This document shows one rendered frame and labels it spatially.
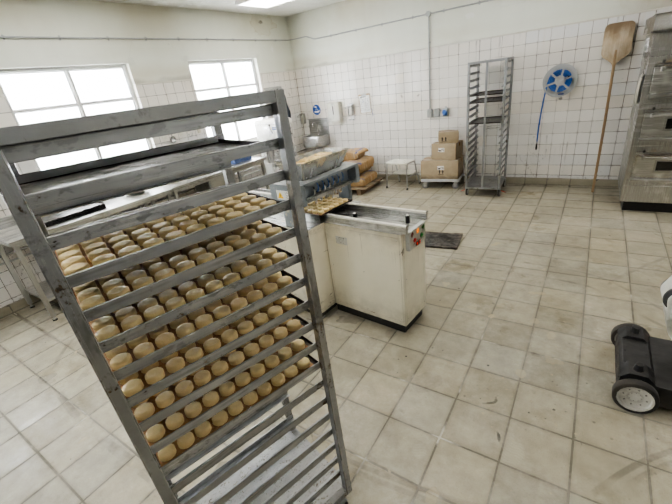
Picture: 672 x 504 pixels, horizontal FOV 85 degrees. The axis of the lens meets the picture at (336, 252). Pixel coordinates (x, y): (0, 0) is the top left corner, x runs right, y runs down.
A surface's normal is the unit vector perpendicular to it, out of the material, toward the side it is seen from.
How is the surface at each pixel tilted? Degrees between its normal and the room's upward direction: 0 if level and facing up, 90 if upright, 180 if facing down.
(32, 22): 90
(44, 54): 90
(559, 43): 90
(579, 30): 90
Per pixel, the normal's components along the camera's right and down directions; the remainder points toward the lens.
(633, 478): -0.12, -0.90
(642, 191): -0.55, 0.41
